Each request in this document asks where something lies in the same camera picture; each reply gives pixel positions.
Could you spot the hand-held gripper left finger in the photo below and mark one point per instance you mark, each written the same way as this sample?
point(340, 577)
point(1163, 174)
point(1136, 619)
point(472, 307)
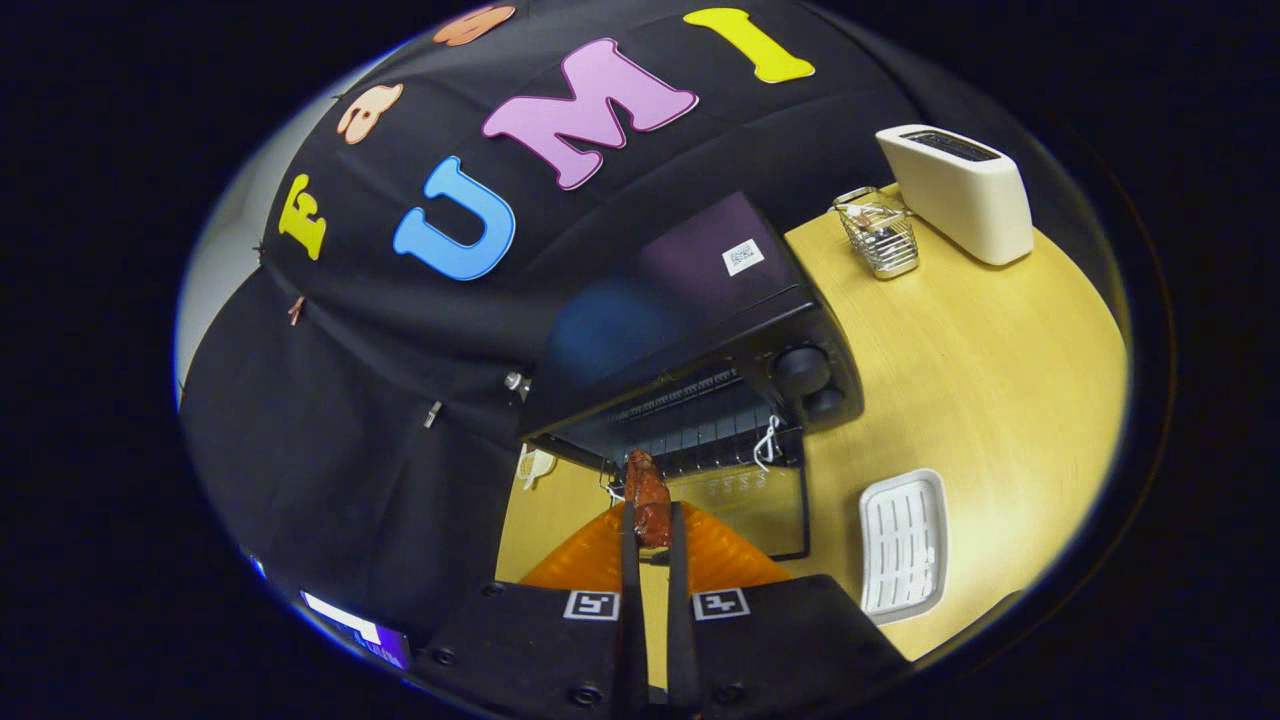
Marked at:
point(632, 640)

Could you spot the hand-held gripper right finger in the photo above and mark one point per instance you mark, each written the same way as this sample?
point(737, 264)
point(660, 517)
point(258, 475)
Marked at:
point(682, 640)

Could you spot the red-brown grilled meat piece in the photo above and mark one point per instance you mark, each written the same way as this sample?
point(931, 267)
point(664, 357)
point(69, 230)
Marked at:
point(648, 500)

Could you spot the black toaster oven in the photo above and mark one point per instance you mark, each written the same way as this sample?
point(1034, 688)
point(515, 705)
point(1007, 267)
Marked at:
point(690, 300)

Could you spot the cream white toaster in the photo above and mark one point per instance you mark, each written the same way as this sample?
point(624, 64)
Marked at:
point(965, 200)

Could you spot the white divided spice dish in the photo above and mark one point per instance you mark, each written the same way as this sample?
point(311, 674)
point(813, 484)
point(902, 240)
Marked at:
point(536, 465)

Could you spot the white ridged rectangular plate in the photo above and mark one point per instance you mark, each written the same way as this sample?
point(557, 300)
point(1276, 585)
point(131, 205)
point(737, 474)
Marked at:
point(903, 545)

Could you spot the metal cloth clip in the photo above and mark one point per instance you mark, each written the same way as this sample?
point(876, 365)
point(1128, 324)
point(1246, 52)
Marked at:
point(433, 414)

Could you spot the black backdrop cloth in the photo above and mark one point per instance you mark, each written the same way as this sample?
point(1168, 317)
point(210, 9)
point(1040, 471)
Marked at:
point(380, 420)

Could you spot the pink cloth clip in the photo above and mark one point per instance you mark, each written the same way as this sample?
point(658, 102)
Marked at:
point(297, 310)

